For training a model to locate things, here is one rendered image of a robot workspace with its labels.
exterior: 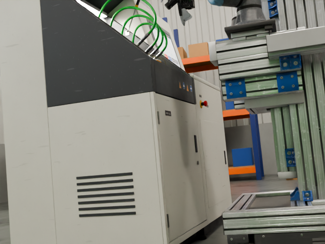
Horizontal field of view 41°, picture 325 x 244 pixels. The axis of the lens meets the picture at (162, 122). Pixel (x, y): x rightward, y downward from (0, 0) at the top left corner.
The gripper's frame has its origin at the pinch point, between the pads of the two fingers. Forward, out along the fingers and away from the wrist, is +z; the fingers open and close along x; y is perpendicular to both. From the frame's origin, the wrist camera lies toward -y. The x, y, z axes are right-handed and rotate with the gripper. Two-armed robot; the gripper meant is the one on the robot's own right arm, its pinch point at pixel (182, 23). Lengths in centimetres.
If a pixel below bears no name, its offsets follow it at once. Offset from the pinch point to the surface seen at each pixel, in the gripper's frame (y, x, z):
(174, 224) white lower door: -3, -36, 106
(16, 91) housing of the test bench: -79, -47, 33
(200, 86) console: -3.0, 36.0, 31.2
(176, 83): -3.1, -12.5, 35.2
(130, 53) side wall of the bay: -13, -47, 25
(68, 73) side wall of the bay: -47, -47, 29
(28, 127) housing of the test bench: -73, -47, 52
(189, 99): -3.0, 9.5, 42.2
